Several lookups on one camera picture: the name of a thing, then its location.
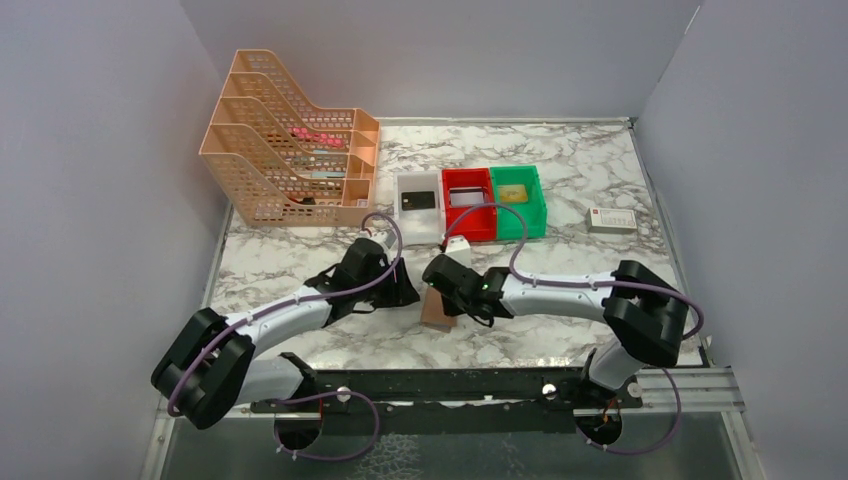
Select white plastic bin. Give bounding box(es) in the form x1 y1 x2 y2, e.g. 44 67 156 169
393 170 446 245

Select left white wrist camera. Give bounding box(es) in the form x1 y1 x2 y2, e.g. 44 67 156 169
360 228 387 243

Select white box with red label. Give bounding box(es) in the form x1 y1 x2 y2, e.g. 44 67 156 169
586 207 638 234

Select gold card in green bin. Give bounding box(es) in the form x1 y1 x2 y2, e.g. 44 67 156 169
497 184 529 204

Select red black stamp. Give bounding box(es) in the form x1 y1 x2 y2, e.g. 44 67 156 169
289 196 317 205

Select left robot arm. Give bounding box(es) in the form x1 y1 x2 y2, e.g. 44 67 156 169
151 238 420 429

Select peach plastic file organizer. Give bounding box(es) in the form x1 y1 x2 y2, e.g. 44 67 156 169
199 49 381 227

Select white card in red bin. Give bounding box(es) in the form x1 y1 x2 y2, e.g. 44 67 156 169
449 188 486 208

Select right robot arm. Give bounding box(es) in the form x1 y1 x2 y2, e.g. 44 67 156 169
422 254 688 407

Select black mounting rail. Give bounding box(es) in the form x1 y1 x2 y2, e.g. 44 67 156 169
249 367 643 439

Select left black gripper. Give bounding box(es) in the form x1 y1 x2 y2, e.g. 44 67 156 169
355 258 420 309

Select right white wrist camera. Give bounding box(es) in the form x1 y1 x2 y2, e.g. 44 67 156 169
444 235 471 267

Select red plastic bin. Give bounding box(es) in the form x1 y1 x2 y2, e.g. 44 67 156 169
441 168 497 242

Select black credit card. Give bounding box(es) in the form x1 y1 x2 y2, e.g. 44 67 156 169
400 191 437 211

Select aluminium frame rail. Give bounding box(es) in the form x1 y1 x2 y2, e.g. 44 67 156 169
155 367 747 420

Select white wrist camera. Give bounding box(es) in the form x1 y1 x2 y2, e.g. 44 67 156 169
444 235 471 267
360 228 387 243

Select green plastic bin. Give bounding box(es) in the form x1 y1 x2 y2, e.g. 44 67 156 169
490 165 548 239

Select pink items in organizer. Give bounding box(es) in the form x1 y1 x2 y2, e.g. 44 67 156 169
289 127 345 148

